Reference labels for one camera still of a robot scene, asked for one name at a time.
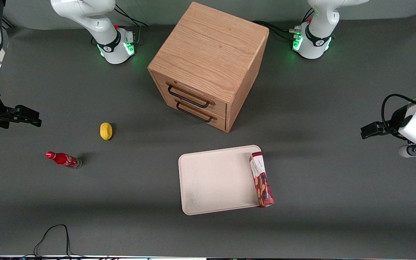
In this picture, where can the wooden drawer cabinet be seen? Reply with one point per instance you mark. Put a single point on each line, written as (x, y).
(211, 47)

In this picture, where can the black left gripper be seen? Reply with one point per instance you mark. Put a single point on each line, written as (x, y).
(392, 124)

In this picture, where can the red cola bottle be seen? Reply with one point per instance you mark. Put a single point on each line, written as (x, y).
(63, 159)

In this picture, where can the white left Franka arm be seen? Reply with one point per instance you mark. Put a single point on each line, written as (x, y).
(320, 21)

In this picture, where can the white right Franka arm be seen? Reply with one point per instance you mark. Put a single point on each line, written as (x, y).
(96, 18)

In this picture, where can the wooden drawer front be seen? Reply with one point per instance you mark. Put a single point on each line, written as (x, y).
(220, 107)
(220, 122)

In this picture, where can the red tartan cookie box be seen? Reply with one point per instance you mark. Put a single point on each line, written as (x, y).
(262, 180)

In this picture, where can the cream plastic tray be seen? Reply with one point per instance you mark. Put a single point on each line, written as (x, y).
(215, 180)

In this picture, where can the yellow lemon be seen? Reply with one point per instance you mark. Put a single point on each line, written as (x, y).
(105, 130)

